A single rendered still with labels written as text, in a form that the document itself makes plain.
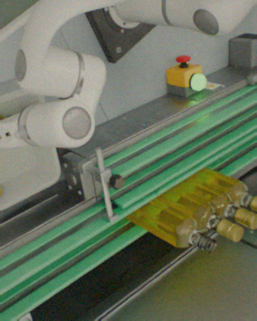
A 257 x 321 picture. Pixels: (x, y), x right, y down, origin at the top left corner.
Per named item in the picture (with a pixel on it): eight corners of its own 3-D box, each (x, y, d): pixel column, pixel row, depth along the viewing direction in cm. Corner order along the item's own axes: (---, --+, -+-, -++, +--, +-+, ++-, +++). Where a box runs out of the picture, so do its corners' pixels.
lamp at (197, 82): (189, 92, 121) (197, 93, 119) (188, 76, 119) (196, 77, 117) (200, 86, 124) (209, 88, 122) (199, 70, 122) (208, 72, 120)
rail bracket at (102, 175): (86, 209, 100) (121, 231, 91) (71, 142, 93) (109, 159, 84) (96, 203, 102) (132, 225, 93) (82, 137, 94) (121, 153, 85)
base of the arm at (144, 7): (90, -12, 98) (140, -10, 87) (123, -54, 100) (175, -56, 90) (125, 39, 109) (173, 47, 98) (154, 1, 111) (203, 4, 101)
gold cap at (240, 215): (233, 225, 98) (251, 232, 95) (233, 211, 97) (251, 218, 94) (243, 217, 100) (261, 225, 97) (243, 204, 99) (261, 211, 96)
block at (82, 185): (66, 192, 104) (83, 203, 99) (57, 157, 100) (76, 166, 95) (79, 186, 106) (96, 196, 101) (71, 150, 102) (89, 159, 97)
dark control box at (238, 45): (228, 64, 141) (251, 68, 135) (227, 39, 138) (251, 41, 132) (244, 57, 146) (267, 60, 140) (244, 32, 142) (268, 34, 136)
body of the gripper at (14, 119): (23, 156, 76) (-2, 154, 85) (73, 134, 81) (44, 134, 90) (7, 114, 74) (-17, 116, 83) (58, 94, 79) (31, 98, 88)
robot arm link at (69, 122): (62, 42, 65) (115, 55, 71) (30, 53, 74) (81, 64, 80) (54, 146, 65) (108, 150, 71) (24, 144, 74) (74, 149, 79)
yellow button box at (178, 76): (167, 92, 127) (186, 97, 121) (164, 66, 123) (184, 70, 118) (183, 85, 130) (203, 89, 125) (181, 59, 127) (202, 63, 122)
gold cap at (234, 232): (216, 237, 95) (233, 245, 92) (215, 223, 93) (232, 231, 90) (227, 228, 97) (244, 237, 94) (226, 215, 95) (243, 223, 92)
